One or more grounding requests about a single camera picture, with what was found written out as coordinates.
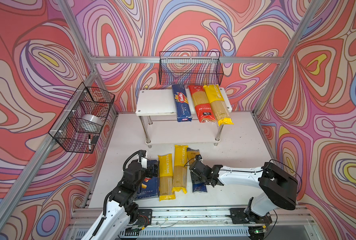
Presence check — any blue Ankara spaghetti bag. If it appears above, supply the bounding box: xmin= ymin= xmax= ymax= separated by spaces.
xmin=186 ymin=147 xmax=208 ymax=193

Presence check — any yellow Pastatime spaghetti bag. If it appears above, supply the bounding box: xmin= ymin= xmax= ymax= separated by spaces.
xmin=159 ymin=154 xmax=176 ymax=201
xmin=203 ymin=85 xmax=233 ymax=126
xmin=173 ymin=145 xmax=188 ymax=194

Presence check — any red spaghetti bag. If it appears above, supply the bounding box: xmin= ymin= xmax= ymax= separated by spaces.
xmin=188 ymin=85 xmax=216 ymax=123

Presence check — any dark blue Barilla spaghetti box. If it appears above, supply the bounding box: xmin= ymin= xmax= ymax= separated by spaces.
xmin=172 ymin=84 xmax=192 ymax=122

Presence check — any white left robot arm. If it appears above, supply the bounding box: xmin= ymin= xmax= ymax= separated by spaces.
xmin=82 ymin=150 xmax=159 ymax=240

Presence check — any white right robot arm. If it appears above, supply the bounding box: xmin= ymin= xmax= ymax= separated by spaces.
xmin=189 ymin=155 xmax=298 ymax=224

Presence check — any white two-tier shelf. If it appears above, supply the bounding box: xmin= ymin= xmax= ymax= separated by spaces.
xmin=136 ymin=89 xmax=231 ymax=148

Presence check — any blue Barilla rigatoni box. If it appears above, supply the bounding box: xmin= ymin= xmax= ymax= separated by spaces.
xmin=136 ymin=160 xmax=160 ymax=200

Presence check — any black marker pen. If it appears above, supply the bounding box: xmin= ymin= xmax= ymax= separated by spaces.
xmin=88 ymin=135 xmax=92 ymax=151

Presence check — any silver tape roll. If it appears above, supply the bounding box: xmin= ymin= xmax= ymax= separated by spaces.
xmin=82 ymin=114 xmax=103 ymax=126

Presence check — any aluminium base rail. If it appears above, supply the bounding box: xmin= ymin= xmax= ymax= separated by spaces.
xmin=69 ymin=206 xmax=313 ymax=239

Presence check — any black wire basket left wall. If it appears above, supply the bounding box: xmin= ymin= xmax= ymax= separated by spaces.
xmin=49 ymin=83 xmax=116 ymax=154

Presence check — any black wire basket wall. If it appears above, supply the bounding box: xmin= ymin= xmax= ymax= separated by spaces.
xmin=159 ymin=50 xmax=224 ymax=87
xmin=49 ymin=83 xmax=116 ymax=154

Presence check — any black wire basket back wall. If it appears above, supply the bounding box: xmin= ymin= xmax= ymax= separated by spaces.
xmin=159 ymin=50 xmax=224 ymax=87

